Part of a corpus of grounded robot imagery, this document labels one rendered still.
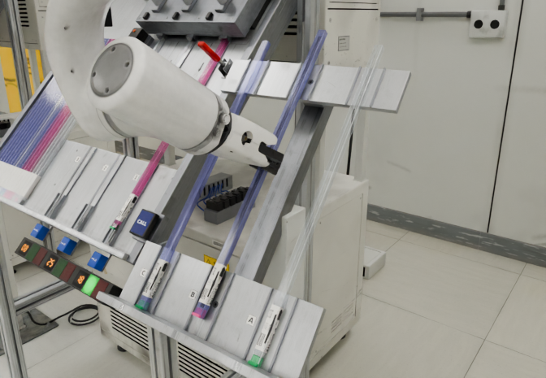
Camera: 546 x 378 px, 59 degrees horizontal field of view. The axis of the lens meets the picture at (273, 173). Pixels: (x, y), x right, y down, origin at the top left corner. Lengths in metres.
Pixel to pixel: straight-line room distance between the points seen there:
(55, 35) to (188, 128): 0.17
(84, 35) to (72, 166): 0.67
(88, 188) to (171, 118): 0.63
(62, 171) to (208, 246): 0.40
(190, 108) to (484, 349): 1.65
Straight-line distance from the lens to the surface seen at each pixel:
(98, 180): 1.14
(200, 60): 1.17
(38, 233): 1.18
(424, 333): 2.02
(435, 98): 2.61
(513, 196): 2.61
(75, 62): 0.60
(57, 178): 1.26
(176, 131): 0.56
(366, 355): 1.87
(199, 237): 1.28
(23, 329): 2.17
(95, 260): 1.01
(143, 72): 0.51
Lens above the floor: 1.16
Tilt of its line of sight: 18 degrees down
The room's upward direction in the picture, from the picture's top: straight up
